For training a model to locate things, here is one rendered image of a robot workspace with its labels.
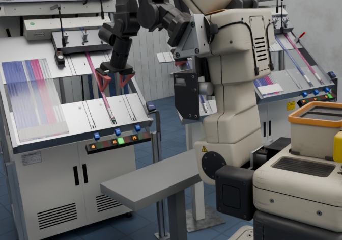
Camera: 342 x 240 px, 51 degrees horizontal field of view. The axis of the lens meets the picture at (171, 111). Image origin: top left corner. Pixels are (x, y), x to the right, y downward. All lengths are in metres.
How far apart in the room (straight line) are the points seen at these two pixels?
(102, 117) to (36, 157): 0.46
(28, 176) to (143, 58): 4.14
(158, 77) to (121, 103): 4.27
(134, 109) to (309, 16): 2.87
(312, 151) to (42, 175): 1.51
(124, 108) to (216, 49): 0.93
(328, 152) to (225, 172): 0.30
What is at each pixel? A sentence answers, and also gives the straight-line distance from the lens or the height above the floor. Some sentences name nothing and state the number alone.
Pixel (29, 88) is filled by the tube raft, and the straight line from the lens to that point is 1.96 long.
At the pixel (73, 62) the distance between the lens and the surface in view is 2.11.
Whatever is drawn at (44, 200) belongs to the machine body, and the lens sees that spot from 2.22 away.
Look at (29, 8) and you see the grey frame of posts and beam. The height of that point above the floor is 1.34.
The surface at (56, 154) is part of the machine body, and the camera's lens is 2.14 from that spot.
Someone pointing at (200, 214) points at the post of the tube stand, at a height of 0.04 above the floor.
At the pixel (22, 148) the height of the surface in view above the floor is 0.70.
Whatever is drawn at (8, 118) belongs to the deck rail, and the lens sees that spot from 1.85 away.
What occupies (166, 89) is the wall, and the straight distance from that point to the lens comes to 6.34.
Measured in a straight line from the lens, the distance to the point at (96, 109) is 1.91.
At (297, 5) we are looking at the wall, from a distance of 4.47.
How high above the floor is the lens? 1.20
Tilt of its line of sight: 13 degrees down
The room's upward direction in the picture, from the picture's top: 4 degrees counter-clockwise
